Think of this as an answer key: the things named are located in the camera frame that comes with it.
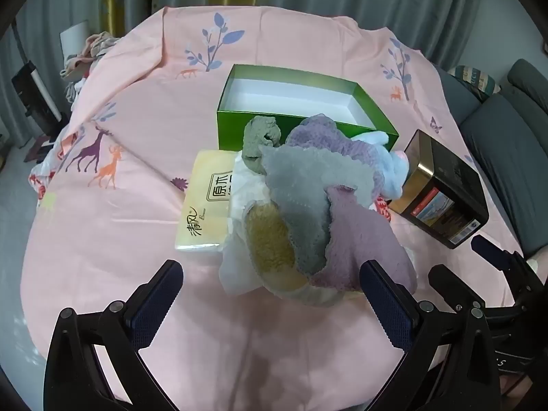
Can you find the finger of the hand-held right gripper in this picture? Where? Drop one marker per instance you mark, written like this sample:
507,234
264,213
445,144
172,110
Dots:
492,250
449,284

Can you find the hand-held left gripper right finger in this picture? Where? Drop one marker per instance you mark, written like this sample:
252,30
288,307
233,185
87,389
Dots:
387,308

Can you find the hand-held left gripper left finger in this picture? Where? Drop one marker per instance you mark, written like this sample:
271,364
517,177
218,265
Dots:
155,306

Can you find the red and white packet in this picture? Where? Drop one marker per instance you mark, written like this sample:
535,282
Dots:
382,206

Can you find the cream towel with tan patch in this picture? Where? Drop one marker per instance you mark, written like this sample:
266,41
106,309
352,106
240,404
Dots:
269,244

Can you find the green cardboard box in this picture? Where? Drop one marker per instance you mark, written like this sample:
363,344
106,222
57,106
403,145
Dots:
231,130

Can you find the mauve fluffy cloth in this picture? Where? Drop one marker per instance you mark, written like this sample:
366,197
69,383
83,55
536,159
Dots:
364,235

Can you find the black tin box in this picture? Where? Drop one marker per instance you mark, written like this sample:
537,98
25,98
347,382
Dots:
445,180

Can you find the pink printed bedsheet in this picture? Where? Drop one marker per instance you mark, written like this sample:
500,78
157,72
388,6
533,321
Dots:
128,222

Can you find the grey sofa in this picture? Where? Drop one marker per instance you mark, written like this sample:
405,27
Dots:
505,158

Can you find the yellow tissue pack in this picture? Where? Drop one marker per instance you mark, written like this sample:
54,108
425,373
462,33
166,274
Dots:
197,205

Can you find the white and blue plush toy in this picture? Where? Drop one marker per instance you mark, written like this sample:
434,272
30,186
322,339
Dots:
391,171

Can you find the grey scalloped cloth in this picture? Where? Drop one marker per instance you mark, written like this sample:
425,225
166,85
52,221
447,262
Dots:
299,188

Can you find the printed cushion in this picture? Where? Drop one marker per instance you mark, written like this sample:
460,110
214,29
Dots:
475,79

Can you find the purple fluffy cloth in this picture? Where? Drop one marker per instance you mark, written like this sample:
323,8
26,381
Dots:
325,137

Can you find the green fluffy cloth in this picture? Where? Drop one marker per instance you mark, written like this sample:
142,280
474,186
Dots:
257,137

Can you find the black stand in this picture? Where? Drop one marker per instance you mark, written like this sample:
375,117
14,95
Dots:
25,85

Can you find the pile of clothes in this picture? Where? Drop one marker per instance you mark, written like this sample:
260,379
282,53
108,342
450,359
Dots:
92,47

